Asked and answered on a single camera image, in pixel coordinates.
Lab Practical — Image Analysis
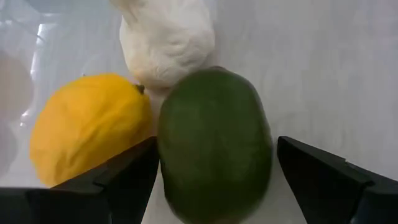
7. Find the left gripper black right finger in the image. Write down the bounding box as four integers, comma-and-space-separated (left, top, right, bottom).
277, 136, 398, 224

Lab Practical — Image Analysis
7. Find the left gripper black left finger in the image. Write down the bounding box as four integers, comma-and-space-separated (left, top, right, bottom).
0, 136, 160, 224

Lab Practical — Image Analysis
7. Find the yellow lemon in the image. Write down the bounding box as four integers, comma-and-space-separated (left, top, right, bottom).
29, 73, 154, 188

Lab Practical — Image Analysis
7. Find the green avocado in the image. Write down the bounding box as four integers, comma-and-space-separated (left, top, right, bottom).
157, 65, 274, 224

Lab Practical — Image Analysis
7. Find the white garlic bulb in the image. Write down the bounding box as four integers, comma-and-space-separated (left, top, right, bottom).
109, 0, 216, 91

